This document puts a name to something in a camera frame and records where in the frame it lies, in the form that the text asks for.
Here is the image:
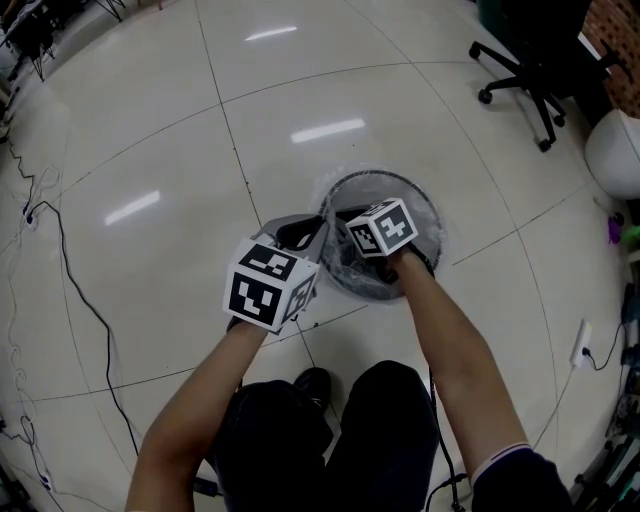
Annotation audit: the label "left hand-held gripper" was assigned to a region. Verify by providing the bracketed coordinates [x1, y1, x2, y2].
[222, 215, 331, 334]

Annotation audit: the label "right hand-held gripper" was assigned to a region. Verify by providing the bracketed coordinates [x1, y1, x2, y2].
[335, 198, 435, 275]

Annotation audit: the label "black mesh waste bin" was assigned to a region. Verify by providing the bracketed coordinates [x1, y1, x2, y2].
[319, 169, 444, 301]

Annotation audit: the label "clear plastic bin bag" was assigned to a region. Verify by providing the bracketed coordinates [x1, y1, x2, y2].
[312, 159, 451, 304]

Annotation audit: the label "person's right forearm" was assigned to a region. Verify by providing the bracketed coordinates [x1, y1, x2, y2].
[389, 249, 531, 481]

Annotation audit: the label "person's left forearm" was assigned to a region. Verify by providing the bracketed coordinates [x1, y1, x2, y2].
[124, 319, 271, 512]

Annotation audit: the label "person's black left shoe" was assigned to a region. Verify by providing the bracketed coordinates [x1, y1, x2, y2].
[293, 367, 333, 409]

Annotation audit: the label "person's dark trousers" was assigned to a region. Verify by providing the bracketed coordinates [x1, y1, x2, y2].
[207, 359, 441, 512]

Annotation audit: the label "long white power strip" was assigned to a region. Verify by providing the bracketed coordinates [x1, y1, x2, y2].
[569, 318, 594, 369]

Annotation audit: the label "green and white bathtub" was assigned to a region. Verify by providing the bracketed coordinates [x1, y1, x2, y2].
[474, 0, 506, 36]

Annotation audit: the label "black mesh office chair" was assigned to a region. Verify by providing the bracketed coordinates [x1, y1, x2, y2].
[468, 0, 631, 154]

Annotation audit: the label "white egg-shaped toilet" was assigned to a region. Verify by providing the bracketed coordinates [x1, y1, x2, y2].
[584, 108, 640, 201]

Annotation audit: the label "person's dark shirt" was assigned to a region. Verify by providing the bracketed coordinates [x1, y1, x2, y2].
[472, 442, 574, 512]

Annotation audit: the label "black floor cable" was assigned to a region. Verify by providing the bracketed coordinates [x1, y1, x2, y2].
[27, 199, 141, 456]

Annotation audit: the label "black plugged power cable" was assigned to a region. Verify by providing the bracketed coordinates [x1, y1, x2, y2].
[582, 322, 629, 372]

